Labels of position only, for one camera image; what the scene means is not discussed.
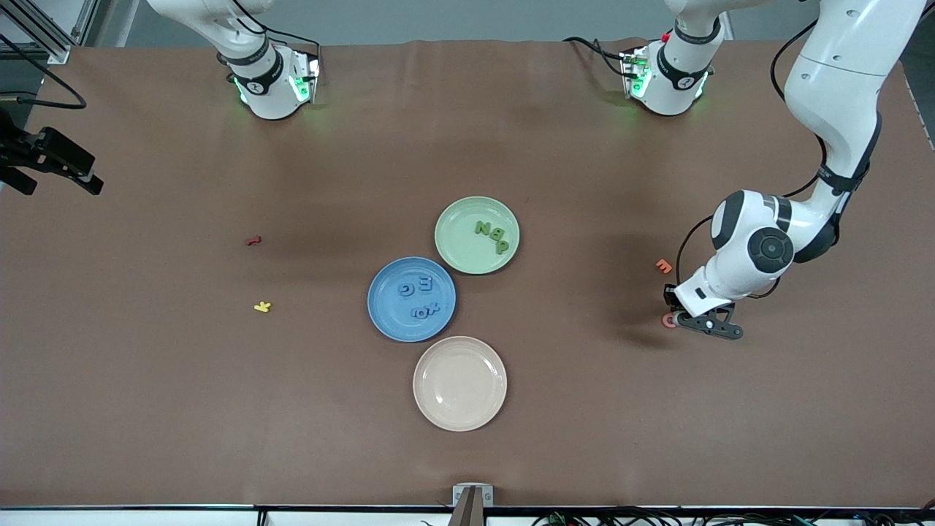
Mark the green round plate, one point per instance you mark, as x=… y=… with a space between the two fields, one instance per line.
x=460 y=248

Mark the green foam letter P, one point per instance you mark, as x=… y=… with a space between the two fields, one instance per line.
x=505 y=248

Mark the green foam letter B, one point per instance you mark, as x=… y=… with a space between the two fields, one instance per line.
x=497 y=234

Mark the blue foam letter G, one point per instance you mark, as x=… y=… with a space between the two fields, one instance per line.
x=400 y=288

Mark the white table edge rail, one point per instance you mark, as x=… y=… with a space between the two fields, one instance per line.
x=146 y=519

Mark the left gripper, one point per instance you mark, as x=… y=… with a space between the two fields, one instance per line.
x=668 y=295

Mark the blue round plate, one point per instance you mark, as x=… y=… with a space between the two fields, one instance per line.
x=394 y=321

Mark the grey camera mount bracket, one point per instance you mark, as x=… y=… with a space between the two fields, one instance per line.
x=472 y=504

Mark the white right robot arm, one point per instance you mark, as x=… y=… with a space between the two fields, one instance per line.
x=266 y=80

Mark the blue foam plus sign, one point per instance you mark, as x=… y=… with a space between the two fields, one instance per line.
x=434 y=307

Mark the green foam letter N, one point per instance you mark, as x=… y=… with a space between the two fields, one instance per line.
x=483 y=227

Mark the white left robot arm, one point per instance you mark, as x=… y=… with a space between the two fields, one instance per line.
x=840 y=73

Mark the aluminium frame profile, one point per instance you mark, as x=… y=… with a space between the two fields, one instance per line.
x=55 y=51

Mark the blue foam letter E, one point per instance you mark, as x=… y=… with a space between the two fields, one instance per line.
x=426 y=282

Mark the orange foam letter E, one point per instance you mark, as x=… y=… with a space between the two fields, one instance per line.
x=663 y=267

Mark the brown table cover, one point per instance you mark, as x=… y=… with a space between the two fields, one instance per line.
x=146 y=402

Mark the pink foam letter Q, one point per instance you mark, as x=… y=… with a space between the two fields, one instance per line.
x=666 y=321

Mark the blue foam letter a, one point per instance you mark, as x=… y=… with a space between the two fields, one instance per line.
x=416 y=313

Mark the beige round plate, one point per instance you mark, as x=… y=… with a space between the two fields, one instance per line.
x=460 y=383

